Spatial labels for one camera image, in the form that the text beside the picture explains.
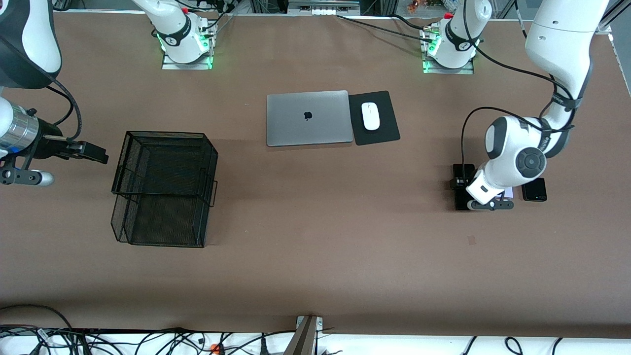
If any grey socket box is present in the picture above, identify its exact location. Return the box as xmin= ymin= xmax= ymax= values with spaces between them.
xmin=287 ymin=0 xmax=360 ymax=15

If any black mouse pad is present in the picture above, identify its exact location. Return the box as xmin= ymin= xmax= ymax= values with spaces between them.
xmin=348 ymin=90 xmax=401 ymax=146

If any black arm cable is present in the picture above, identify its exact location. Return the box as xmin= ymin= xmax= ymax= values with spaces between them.
xmin=49 ymin=79 xmax=83 ymax=142
xmin=461 ymin=10 xmax=577 ymax=171

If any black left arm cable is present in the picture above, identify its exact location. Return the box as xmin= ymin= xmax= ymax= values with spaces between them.
xmin=461 ymin=10 xmax=577 ymax=171

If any thick black looped cable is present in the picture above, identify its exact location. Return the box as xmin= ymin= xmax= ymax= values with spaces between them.
xmin=0 ymin=304 xmax=74 ymax=332

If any silver closed laptop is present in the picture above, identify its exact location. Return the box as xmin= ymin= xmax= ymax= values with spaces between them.
xmin=266 ymin=90 xmax=354 ymax=147

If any black flip phone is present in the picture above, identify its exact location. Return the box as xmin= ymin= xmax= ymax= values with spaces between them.
xmin=522 ymin=177 xmax=548 ymax=203

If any black bar smartphone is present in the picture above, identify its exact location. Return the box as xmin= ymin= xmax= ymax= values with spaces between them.
xmin=454 ymin=164 xmax=477 ymax=212

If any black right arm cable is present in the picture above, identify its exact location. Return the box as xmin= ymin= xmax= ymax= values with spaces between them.
xmin=49 ymin=79 xmax=83 ymax=142

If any black mesh two-tier tray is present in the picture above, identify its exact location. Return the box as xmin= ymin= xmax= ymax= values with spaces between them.
xmin=111 ymin=131 xmax=219 ymax=248

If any white computer mouse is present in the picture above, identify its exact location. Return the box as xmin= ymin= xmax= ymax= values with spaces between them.
xmin=361 ymin=102 xmax=381 ymax=131

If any black base connector cable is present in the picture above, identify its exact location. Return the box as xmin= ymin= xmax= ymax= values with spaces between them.
xmin=200 ymin=0 xmax=238 ymax=35

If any short black table cable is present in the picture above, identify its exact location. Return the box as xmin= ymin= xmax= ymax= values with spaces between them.
xmin=392 ymin=14 xmax=425 ymax=31

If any grey metal camera mount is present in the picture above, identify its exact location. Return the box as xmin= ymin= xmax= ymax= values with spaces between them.
xmin=283 ymin=316 xmax=323 ymax=355

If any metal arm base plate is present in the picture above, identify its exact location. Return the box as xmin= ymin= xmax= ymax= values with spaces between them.
xmin=423 ymin=57 xmax=475 ymax=75
xmin=162 ymin=49 xmax=213 ymax=71

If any tangled black floor cable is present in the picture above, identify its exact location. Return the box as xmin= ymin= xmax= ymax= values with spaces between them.
xmin=74 ymin=328 xmax=296 ymax=355

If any long black table cable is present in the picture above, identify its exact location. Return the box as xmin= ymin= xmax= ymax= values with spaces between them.
xmin=337 ymin=15 xmax=434 ymax=44

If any aluminium frame post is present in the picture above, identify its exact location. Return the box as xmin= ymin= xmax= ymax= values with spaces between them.
xmin=596 ymin=5 xmax=631 ymax=35

